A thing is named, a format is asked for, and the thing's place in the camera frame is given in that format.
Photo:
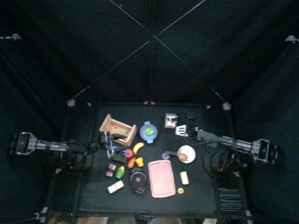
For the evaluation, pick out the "orange toy food piece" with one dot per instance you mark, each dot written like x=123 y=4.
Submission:
x=139 y=162

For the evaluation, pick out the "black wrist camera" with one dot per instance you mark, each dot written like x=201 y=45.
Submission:
x=191 y=116

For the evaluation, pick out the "wooden knife holder block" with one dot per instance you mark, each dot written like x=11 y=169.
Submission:
x=116 y=125

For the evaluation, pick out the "white bowl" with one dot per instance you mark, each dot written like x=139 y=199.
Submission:
x=189 y=151

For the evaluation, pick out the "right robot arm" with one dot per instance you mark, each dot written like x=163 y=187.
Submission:
x=234 y=142

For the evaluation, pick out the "white rectangular toy block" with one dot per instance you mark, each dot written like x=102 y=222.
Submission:
x=115 y=187

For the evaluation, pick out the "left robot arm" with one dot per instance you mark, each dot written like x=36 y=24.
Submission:
x=51 y=145

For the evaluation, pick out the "yellow toy banana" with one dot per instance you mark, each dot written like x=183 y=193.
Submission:
x=138 y=147

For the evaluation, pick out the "green toy star fruit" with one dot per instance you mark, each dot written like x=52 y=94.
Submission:
x=149 y=132

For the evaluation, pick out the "purple toy gear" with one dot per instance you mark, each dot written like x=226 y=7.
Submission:
x=166 y=156

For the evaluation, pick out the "red toy tomato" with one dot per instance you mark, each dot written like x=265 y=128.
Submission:
x=129 y=153

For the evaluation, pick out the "green yellow toy vegetable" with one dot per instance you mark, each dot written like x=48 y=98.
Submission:
x=121 y=172

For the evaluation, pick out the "black ribbed panel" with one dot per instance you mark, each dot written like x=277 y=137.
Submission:
x=230 y=199

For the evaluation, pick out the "small red toy block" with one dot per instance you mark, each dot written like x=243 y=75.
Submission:
x=112 y=166
x=110 y=174

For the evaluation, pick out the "orange red toy carrot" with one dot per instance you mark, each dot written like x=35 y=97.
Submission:
x=131 y=163

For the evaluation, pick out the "green plastic toy piece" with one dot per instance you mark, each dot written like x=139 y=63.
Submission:
x=121 y=133

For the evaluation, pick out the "metal frame clamp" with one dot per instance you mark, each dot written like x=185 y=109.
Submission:
x=291 y=38
x=15 y=37

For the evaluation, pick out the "black toy pot with lid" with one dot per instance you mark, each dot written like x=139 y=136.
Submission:
x=138 y=180

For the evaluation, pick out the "brown toy egg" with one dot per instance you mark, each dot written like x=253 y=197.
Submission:
x=183 y=157

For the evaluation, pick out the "pink cutting board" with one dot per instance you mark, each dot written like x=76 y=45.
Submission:
x=162 y=178

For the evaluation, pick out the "metal frame edge bracket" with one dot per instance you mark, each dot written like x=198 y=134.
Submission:
x=147 y=102

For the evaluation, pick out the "light blue toy bowl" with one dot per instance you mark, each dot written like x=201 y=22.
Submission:
x=149 y=139

